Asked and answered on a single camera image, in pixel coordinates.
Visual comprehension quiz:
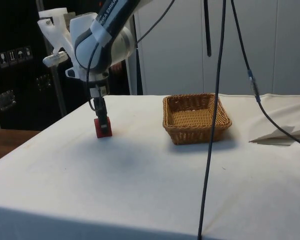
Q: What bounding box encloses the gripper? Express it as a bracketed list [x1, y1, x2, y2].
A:
[88, 79, 109, 134]

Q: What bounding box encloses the white plastic bracket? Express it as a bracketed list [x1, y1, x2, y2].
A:
[37, 7, 74, 68]

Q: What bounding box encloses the pale locker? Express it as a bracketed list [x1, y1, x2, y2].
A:
[202, 0, 274, 96]
[134, 0, 204, 96]
[272, 0, 300, 96]

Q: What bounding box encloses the red cube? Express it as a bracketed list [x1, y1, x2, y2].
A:
[93, 116, 113, 139]

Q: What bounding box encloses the black cable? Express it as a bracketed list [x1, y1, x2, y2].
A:
[85, 41, 102, 112]
[229, 0, 300, 151]
[197, 0, 229, 240]
[134, 0, 177, 47]

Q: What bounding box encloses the metal stand pole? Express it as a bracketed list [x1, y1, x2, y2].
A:
[51, 65, 67, 118]

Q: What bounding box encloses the wicker basket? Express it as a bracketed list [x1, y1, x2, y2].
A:
[162, 92, 233, 146]

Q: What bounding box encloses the black cabinet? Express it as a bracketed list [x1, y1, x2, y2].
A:
[0, 0, 135, 132]

